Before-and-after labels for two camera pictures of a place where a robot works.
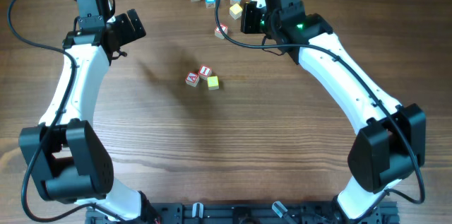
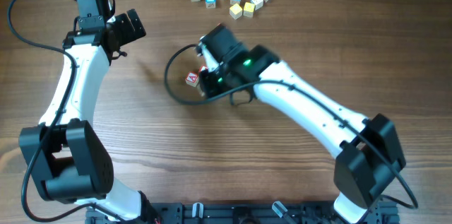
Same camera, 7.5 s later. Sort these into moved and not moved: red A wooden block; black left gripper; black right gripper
Moved: black right gripper
Not moved: black left gripper; red A wooden block
